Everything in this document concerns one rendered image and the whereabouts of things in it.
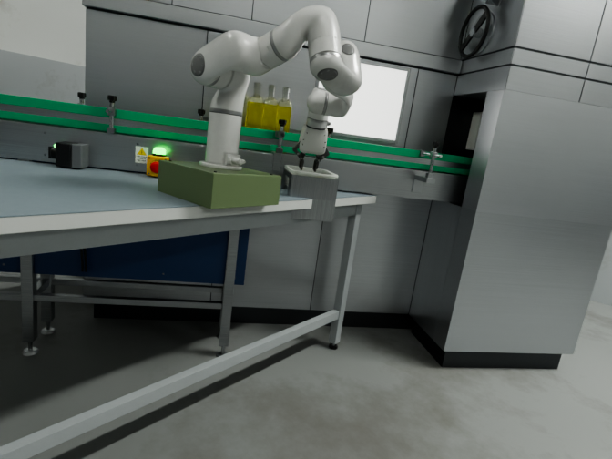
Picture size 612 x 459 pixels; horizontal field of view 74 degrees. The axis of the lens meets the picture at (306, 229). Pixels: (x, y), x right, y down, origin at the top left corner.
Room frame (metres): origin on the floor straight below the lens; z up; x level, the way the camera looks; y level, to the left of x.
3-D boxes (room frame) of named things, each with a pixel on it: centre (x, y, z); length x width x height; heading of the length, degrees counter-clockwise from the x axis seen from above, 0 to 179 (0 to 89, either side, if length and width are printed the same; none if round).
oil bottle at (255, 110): (1.72, 0.27, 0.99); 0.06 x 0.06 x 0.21; 13
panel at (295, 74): (1.90, 0.07, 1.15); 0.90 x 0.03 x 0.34; 102
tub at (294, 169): (1.55, 0.01, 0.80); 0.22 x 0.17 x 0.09; 12
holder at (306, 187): (1.57, 0.02, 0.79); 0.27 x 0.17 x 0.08; 12
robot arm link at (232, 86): (1.23, 0.28, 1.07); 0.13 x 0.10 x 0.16; 146
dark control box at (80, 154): (1.40, 0.83, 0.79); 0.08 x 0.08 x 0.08; 12
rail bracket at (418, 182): (1.76, -0.48, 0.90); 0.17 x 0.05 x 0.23; 12
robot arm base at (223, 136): (1.23, 0.27, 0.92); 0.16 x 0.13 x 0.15; 57
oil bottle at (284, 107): (1.75, 0.16, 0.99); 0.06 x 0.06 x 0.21; 12
